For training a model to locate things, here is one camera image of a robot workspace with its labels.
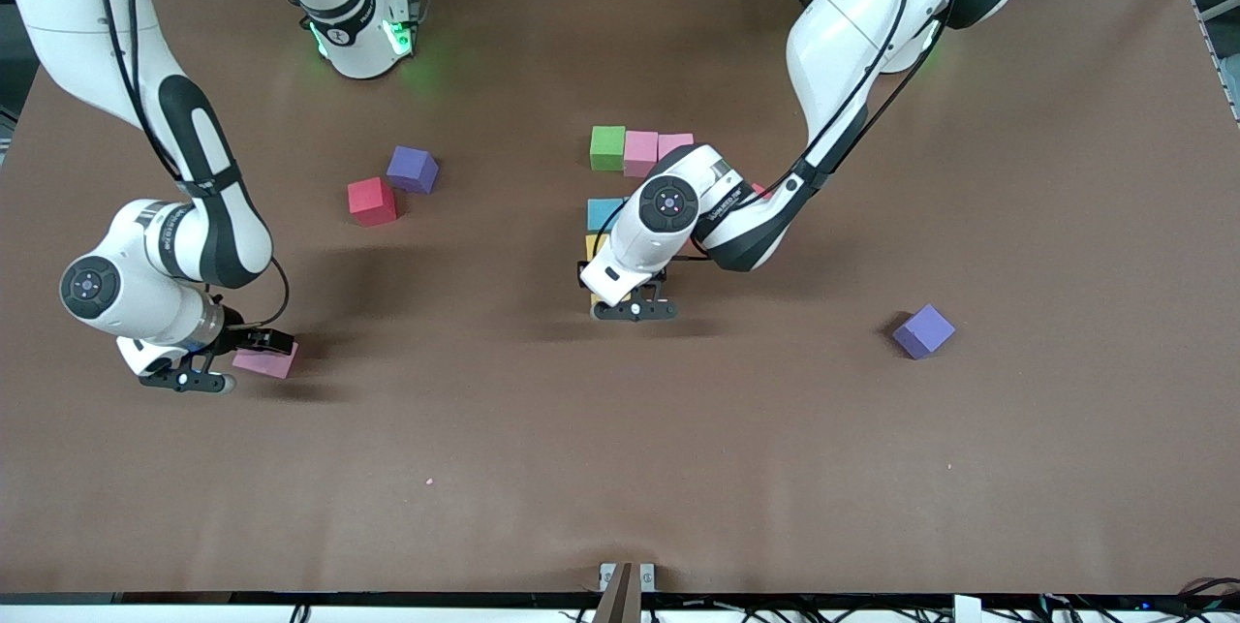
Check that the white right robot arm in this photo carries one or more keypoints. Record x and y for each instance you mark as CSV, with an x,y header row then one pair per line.
x,y
68,3

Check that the yellow foam cube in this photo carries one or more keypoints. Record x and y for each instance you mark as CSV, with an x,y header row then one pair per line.
x,y
594,298
595,247

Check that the silver metal bracket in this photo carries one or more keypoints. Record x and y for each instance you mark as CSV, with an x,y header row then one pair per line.
x,y
607,573

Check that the pink foam cube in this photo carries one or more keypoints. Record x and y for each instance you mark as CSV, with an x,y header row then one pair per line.
x,y
673,143
266,363
640,153

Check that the green foam cube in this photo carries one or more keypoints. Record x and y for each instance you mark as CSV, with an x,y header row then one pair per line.
x,y
607,148

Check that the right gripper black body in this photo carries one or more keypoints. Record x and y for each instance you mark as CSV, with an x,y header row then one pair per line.
x,y
250,340

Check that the brown camera stand post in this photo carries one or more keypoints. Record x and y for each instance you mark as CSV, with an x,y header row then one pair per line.
x,y
620,604

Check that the brown table cover sheet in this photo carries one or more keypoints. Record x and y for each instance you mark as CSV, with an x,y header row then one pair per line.
x,y
620,468

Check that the purple foam cube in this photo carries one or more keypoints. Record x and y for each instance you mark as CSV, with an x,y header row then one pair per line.
x,y
412,168
923,330

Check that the cyan foam cube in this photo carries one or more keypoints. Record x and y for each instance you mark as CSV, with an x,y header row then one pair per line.
x,y
603,213

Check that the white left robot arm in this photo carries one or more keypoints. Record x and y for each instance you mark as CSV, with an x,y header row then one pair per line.
x,y
843,32

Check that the red foam cube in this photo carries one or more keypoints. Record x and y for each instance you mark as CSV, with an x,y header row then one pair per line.
x,y
760,189
372,202

